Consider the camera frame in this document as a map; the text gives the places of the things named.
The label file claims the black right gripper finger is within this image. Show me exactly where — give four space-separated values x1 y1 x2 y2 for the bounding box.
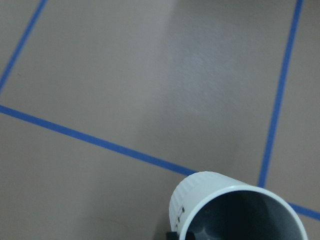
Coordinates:
166 231 196 240

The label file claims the white ribbed mug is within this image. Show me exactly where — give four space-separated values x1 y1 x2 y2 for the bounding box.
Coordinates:
169 171 308 240

